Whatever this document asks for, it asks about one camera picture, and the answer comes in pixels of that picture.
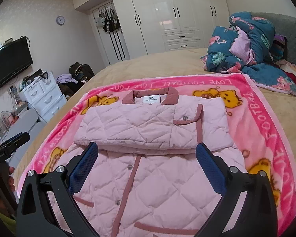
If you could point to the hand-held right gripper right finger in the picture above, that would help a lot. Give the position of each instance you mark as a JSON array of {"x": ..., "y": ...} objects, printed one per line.
[{"x": 211, "y": 169}]

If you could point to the black bag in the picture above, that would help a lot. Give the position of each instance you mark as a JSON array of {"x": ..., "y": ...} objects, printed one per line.
[{"x": 82, "y": 72}]

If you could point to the person's left hand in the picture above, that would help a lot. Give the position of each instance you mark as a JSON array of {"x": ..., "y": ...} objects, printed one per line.
[{"x": 11, "y": 183}]

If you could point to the grey headboard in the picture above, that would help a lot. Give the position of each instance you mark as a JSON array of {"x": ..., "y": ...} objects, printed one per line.
[{"x": 293, "y": 37}]

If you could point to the black television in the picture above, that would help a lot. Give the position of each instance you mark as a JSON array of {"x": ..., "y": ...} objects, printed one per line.
[{"x": 7, "y": 66}]

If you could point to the white wardrobe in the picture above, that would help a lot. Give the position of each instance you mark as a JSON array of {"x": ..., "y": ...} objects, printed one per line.
[{"x": 157, "y": 12}]

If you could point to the grey curved cabinet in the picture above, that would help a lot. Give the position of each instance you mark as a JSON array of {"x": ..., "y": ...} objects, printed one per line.
[{"x": 27, "y": 128}]

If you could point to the dark clothes pile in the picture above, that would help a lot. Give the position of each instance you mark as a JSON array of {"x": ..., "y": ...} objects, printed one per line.
[{"x": 69, "y": 88}]

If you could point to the pink quilted jacket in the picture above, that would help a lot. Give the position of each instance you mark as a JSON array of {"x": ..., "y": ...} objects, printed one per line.
[{"x": 148, "y": 123}]

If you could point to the blue flamingo quilt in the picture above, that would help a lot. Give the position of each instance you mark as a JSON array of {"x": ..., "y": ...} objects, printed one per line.
[{"x": 256, "y": 34}]

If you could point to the black flat object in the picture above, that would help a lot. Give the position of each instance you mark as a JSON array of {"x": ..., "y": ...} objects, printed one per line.
[{"x": 39, "y": 74}]

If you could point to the tan plush bed cover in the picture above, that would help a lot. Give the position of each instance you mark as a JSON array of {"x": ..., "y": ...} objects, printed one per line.
[{"x": 162, "y": 64}]

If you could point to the small fan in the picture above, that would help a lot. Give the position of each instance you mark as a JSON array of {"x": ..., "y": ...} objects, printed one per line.
[{"x": 2, "y": 126}]

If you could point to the black hanging bags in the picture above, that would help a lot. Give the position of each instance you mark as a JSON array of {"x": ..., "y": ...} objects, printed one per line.
[{"x": 108, "y": 24}]

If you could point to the round wall clock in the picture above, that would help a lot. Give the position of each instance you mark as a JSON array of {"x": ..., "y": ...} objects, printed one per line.
[{"x": 60, "y": 20}]

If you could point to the white door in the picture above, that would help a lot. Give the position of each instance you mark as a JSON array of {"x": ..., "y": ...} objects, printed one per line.
[{"x": 106, "y": 47}]

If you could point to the purple clothes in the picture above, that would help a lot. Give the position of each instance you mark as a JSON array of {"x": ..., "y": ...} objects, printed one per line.
[{"x": 64, "y": 78}]

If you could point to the person's yellow-green garment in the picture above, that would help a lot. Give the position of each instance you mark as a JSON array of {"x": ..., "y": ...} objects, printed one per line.
[{"x": 2, "y": 224}]

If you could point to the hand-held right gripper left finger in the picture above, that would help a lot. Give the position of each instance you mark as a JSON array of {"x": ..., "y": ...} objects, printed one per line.
[{"x": 85, "y": 167}]

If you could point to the white drawer cabinet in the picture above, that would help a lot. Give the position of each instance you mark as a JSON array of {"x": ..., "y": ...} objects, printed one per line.
[{"x": 46, "y": 101}]

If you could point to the pink printed blanket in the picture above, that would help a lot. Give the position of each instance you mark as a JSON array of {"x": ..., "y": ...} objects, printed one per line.
[{"x": 256, "y": 108}]

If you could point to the striped purple cloth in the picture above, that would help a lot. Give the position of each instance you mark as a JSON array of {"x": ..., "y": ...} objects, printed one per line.
[{"x": 280, "y": 47}]

